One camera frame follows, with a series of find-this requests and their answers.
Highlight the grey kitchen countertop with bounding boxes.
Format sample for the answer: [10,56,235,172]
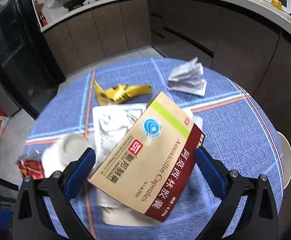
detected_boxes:
[40,0,291,35]

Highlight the white paper cup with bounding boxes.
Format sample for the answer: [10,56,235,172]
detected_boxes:
[41,134,92,178]

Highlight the black wok left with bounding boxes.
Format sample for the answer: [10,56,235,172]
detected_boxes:
[62,0,86,11]

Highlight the yellow crumpled wrapper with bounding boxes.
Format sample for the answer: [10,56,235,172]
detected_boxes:
[94,81,153,106]

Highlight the white tissue paper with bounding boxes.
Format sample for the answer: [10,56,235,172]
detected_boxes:
[92,103,201,227]

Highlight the blue plaid tablecloth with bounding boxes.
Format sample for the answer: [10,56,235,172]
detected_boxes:
[23,58,284,239]

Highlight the black glass door refrigerator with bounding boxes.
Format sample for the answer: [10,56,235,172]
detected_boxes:
[0,0,66,118]

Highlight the crumpled silver foil wrapper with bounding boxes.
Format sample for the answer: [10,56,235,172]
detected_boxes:
[167,57,207,96]

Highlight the yellow sponge item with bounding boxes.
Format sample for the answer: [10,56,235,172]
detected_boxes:
[271,0,283,11]

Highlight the amoxicillin capsules box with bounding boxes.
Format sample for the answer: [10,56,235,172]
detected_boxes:
[88,92,205,222]

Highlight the red bottle on shelf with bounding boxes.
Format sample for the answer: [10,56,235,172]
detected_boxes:
[37,11,47,27]

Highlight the white trash bin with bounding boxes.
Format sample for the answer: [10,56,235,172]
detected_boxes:
[278,132,291,189]

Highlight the red snack wrapper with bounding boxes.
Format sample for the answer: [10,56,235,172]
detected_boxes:
[16,150,45,179]

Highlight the kitchen base cabinets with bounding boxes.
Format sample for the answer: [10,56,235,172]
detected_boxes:
[43,0,291,201]

